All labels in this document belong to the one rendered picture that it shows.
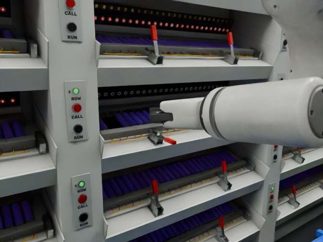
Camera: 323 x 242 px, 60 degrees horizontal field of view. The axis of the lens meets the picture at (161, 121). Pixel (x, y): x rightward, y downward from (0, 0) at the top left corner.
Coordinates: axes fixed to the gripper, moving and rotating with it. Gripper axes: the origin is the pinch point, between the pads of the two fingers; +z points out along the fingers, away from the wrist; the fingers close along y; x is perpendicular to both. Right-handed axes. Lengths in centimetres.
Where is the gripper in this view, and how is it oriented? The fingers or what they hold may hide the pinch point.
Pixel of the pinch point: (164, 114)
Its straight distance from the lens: 58.0
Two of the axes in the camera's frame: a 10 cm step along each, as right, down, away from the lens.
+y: -8.2, 1.2, -5.6
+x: 0.9, 9.9, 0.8
